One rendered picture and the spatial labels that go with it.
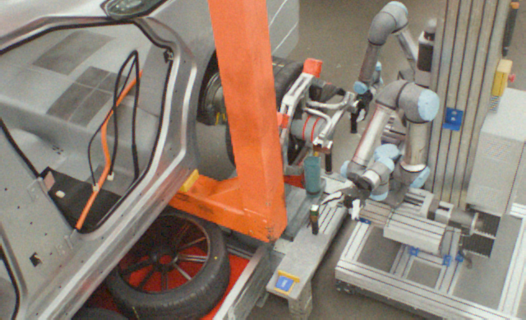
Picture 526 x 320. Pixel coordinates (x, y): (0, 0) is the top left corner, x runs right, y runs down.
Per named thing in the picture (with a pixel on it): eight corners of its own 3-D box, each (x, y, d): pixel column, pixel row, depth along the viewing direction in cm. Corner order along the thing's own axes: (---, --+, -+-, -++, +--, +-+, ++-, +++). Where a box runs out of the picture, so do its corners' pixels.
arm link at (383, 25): (388, 30, 297) (366, 99, 335) (398, 18, 303) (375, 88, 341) (366, 19, 300) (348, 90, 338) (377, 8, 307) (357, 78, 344)
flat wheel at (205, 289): (136, 225, 368) (126, 199, 352) (242, 236, 354) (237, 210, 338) (94, 322, 322) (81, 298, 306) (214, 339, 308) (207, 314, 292)
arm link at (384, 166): (395, 173, 256) (396, 160, 250) (380, 189, 251) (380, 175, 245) (379, 165, 260) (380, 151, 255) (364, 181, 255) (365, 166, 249)
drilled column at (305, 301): (297, 302, 351) (292, 257, 322) (312, 308, 347) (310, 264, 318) (288, 316, 345) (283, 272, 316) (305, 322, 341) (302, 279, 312)
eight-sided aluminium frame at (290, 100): (317, 130, 368) (315, 55, 331) (328, 132, 365) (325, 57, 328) (276, 192, 335) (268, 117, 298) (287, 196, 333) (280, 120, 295)
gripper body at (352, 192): (357, 215, 242) (375, 196, 248) (355, 199, 237) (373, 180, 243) (342, 207, 247) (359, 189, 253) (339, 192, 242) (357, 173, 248)
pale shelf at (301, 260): (302, 229, 335) (302, 225, 333) (331, 239, 328) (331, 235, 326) (265, 290, 309) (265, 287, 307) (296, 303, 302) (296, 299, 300)
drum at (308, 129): (301, 125, 342) (300, 106, 332) (337, 136, 334) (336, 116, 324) (290, 141, 334) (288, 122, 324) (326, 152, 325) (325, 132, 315)
